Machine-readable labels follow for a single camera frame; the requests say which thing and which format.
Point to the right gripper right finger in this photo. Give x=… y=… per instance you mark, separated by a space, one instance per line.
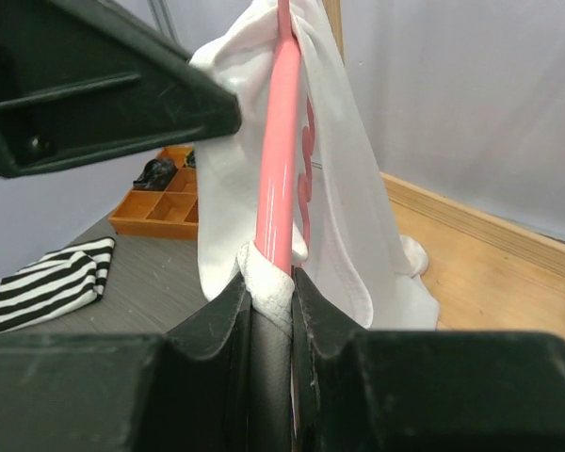
x=361 y=390

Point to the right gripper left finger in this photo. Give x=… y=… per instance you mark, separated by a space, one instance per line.
x=185 y=390

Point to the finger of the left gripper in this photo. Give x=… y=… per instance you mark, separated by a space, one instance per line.
x=87 y=81

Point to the white shirt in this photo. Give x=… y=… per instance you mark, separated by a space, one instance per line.
x=356 y=256

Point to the pink hanger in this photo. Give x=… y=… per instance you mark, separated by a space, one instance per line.
x=274 y=225

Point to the dark rolled sock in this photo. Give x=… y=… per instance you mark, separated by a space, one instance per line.
x=156 y=175

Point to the black white striped cloth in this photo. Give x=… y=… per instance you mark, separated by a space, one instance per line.
x=59 y=283

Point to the wooden compartment tray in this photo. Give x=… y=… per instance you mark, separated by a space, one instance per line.
x=172 y=213

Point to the wooden clothes rack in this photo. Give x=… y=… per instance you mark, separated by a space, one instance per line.
x=464 y=105

